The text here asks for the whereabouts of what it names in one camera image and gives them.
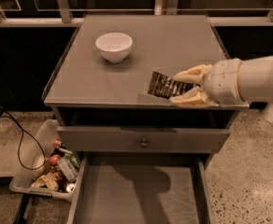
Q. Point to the metal window rail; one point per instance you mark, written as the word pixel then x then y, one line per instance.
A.
pixel 25 13

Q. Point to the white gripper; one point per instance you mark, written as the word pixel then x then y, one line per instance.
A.
pixel 221 79

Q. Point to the clear plastic bottle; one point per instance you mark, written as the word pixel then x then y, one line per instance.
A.
pixel 67 169

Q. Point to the white cup in bin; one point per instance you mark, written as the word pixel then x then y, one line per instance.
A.
pixel 39 166

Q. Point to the grey top drawer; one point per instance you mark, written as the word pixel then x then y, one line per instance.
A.
pixel 128 139

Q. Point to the grey drawer cabinet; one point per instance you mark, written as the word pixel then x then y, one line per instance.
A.
pixel 88 90

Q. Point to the open grey middle drawer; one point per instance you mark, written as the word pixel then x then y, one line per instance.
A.
pixel 141 189

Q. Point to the black rxbar chocolate wrapper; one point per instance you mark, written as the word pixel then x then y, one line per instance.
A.
pixel 166 87

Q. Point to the green snack packet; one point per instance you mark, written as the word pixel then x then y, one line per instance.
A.
pixel 73 160

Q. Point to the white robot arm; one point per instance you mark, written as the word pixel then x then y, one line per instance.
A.
pixel 255 81

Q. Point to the white cylindrical post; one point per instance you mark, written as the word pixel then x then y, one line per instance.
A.
pixel 267 113

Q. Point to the crumpled yellow snack bag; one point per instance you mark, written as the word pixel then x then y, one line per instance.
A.
pixel 50 180

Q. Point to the white ceramic bowl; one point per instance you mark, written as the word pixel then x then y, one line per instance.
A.
pixel 114 47

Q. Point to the clear plastic bin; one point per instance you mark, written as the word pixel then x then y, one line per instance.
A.
pixel 41 144

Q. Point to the round metal drawer knob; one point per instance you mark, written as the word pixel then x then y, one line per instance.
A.
pixel 144 143

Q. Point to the red apple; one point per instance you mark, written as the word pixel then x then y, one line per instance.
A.
pixel 54 159

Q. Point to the orange capped bottle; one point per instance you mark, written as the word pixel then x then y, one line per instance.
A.
pixel 60 149

